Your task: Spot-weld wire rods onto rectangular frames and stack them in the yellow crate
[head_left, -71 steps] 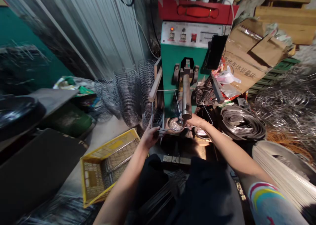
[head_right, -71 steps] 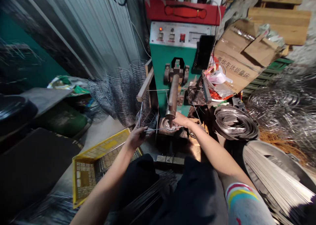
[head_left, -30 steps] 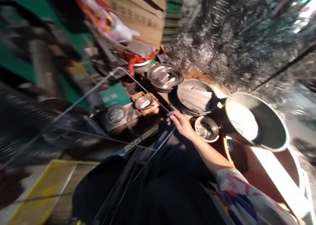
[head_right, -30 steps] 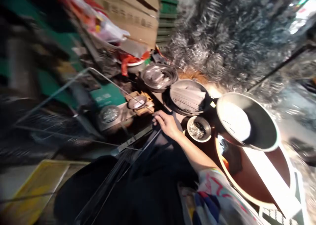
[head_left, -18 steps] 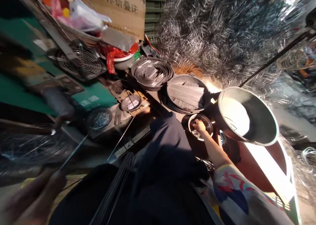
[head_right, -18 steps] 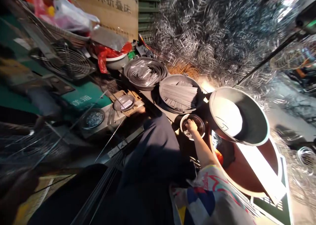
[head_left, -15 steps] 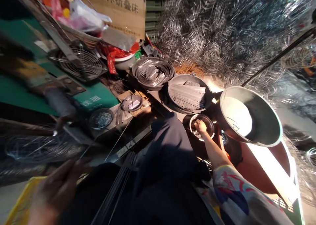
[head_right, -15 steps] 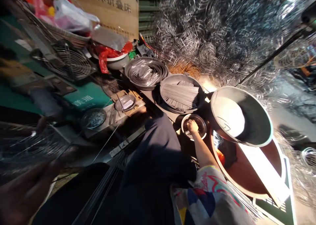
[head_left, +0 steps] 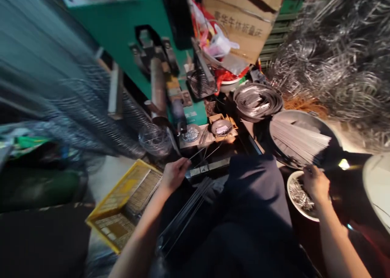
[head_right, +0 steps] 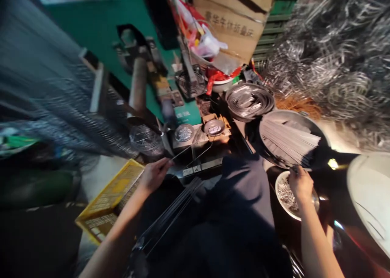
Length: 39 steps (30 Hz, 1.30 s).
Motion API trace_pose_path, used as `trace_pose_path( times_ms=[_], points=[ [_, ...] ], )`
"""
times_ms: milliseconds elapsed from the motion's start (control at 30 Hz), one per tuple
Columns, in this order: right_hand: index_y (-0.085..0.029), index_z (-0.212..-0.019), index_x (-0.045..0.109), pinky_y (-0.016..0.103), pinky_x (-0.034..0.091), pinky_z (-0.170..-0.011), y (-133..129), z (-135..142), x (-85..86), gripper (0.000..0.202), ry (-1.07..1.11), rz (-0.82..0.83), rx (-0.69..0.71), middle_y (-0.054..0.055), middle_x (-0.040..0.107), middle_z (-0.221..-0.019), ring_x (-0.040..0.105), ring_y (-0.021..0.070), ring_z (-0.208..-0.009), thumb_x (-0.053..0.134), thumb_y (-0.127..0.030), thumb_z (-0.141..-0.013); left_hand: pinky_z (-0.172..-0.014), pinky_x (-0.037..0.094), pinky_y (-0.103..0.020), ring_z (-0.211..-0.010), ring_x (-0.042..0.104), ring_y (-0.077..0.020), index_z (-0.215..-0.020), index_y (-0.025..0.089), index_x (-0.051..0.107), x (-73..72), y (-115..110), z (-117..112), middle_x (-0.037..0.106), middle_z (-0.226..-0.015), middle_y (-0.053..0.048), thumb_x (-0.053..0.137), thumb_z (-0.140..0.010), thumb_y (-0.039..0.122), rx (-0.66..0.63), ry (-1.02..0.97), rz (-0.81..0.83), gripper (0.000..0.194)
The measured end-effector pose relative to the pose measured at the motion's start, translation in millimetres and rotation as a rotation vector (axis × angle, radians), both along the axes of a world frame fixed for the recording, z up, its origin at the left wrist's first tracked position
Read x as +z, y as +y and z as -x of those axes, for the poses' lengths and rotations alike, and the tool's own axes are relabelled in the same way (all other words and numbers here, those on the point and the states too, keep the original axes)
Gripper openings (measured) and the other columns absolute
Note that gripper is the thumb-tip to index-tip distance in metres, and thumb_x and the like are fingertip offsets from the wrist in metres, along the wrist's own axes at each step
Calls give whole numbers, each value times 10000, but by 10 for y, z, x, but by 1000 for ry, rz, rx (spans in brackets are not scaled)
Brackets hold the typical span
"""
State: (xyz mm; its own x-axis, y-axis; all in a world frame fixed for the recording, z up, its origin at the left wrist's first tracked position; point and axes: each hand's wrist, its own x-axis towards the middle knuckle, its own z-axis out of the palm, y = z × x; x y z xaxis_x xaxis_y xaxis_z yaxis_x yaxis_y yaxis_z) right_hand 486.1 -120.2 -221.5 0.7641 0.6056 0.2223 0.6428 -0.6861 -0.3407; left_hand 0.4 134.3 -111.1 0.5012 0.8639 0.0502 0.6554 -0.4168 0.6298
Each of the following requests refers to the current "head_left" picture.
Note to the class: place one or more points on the bundle of dark metal rods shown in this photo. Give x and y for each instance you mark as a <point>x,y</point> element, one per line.
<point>190,208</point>

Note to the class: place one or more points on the small black cooling fan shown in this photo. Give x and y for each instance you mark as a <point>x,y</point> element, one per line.
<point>199,83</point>

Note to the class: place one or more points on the small grey metal bowl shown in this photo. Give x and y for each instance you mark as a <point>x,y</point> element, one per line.
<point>221,127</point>

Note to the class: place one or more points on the green welding machine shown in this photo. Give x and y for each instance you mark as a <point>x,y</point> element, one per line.
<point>122,37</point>

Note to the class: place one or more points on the rusty metal cylinder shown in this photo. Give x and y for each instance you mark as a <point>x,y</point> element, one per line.
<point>159,86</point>

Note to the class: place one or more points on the stack of green plastic crates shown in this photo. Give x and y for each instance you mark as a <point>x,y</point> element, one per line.
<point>283,31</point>

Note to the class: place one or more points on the person's legs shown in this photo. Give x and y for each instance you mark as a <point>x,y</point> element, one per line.
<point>253,214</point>

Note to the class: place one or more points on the yellow plastic crate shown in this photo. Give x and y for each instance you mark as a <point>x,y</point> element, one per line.
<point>117,212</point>

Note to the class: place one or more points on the person's left fingers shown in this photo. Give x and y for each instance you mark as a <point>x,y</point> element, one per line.
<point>182,167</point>

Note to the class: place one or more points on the person's left hand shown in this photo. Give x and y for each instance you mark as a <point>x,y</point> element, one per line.
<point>173,176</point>

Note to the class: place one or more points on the person's right hand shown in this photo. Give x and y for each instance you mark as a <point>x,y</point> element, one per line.
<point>317,186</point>

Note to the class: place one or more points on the white bowl of metal clips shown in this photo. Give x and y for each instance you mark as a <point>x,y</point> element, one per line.
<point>301,195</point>

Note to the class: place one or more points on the brown cardboard box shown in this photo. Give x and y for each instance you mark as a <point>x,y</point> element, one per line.
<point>243,19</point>

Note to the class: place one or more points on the coil of grey metal strip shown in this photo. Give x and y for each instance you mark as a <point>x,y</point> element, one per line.
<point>257,102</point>

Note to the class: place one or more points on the round tin of small parts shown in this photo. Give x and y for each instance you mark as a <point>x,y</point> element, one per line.
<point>191,133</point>

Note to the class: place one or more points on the white rounded plastic object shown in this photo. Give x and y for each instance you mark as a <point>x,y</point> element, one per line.
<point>377,186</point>

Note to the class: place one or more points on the person's right fingers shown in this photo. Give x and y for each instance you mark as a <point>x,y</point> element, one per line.
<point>311,172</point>

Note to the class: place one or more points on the black basin of metal strips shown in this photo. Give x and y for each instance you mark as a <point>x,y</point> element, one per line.
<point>300,137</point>

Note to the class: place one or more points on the bunch of plastic bags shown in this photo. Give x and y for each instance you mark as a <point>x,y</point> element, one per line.
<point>213,40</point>

